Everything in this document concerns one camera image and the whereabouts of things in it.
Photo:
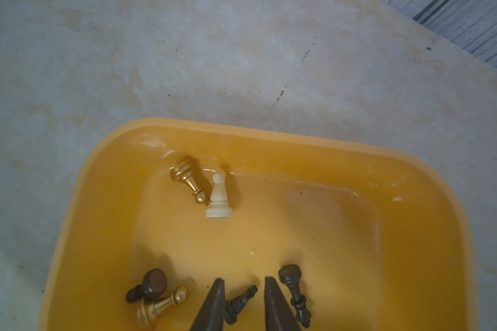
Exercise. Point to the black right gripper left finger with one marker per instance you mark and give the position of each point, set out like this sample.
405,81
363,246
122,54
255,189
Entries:
211,314

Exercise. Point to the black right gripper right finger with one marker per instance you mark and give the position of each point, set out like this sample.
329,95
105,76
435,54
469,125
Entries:
278,315

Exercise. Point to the small black chess piece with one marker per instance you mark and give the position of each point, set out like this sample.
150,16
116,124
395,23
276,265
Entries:
234,307

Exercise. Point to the gold chess bishop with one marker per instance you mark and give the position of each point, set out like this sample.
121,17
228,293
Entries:
149,312

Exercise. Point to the cream white chess pawn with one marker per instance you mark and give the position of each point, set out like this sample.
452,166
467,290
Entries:
219,202

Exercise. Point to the gold chess pawn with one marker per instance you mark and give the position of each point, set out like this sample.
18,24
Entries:
188,171

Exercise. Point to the yellow plastic storage box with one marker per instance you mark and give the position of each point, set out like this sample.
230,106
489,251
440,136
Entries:
381,238

